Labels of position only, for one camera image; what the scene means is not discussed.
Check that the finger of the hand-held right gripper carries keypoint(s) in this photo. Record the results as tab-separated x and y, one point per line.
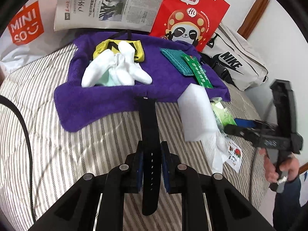
240	131
245	123

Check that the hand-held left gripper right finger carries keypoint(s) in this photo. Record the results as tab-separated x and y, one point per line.
166	166

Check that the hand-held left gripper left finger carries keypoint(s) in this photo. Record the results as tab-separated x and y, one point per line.
139	166

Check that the green wet wipes packet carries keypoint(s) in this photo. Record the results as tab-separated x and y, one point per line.
223	113

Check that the white paper towel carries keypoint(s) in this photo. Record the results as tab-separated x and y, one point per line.
214	149

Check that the white foam sponge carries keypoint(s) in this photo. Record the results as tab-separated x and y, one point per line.
195	110

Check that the green snack packet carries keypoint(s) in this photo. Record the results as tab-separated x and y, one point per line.
199	72

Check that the purple towel tray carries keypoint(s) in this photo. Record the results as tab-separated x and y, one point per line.
163	77

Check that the mint and white sock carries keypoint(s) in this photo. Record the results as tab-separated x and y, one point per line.
108	80

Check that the teal scrub cloth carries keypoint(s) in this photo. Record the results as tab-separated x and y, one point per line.
173	60

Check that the yellow pouch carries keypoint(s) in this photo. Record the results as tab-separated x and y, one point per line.
138	50

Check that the person's right forearm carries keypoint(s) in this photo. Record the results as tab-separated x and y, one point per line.
288	204

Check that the person's right hand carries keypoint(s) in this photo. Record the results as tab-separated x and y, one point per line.
268	163

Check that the white sling bag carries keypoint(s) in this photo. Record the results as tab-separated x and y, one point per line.
250	60

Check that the red paper gift bag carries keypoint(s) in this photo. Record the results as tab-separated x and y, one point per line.
211	9

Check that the white plastic shopping bag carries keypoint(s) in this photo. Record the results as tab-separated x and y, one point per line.
36	50

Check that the folded newspaper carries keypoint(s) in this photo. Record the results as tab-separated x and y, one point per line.
96	4

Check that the wooden door frame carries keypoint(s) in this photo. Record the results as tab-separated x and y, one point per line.
255	12

